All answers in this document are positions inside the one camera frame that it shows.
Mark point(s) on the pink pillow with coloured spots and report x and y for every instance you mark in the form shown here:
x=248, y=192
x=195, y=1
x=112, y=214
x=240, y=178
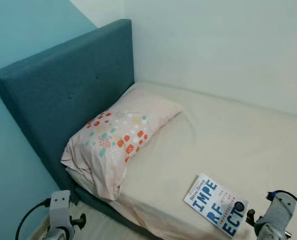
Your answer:
x=118, y=135

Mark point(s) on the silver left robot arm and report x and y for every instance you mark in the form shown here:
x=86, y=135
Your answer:
x=54, y=235

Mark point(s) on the white book with blue letters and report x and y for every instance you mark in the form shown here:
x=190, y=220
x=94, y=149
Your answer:
x=213, y=205

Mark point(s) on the mattress with beige sheet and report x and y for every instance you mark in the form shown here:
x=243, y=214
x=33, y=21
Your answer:
x=228, y=140

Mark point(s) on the blue upholstered headboard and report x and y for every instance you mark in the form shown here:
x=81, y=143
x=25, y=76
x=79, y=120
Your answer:
x=63, y=85

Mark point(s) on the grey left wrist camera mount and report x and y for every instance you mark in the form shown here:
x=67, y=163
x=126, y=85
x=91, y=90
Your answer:
x=60, y=207

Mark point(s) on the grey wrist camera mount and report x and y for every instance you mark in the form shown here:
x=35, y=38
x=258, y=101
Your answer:
x=60, y=207
x=278, y=215

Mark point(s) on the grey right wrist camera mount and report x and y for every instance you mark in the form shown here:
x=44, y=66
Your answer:
x=278, y=215

